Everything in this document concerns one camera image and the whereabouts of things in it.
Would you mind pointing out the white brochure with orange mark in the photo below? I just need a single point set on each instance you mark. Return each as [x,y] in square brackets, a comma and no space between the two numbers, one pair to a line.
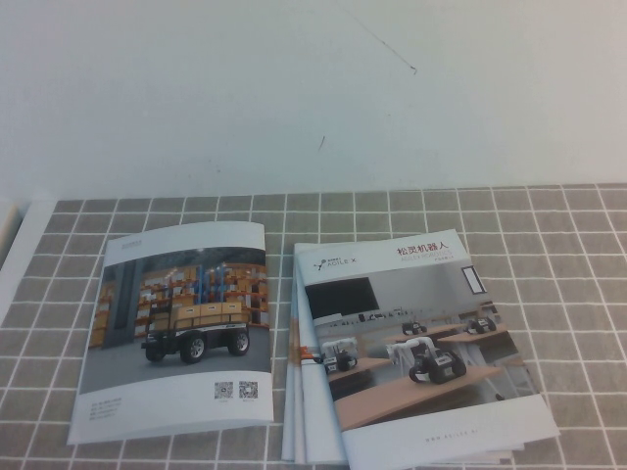
[313,391]

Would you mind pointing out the white stacked brochure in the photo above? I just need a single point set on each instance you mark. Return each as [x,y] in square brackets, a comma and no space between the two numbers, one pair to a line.
[298,416]
[287,431]

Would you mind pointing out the robot photo brochure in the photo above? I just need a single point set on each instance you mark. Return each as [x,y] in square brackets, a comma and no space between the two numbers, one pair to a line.
[196,303]

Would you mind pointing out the grey white checked tablecloth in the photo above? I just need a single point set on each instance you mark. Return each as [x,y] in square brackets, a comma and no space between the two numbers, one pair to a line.
[563,245]

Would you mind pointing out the classroom cover robot brochure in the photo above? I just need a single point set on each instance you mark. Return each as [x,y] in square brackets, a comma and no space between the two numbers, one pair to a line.
[431,343]

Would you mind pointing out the beige board edge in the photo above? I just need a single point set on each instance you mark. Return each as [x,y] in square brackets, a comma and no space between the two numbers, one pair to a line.
[7,235]

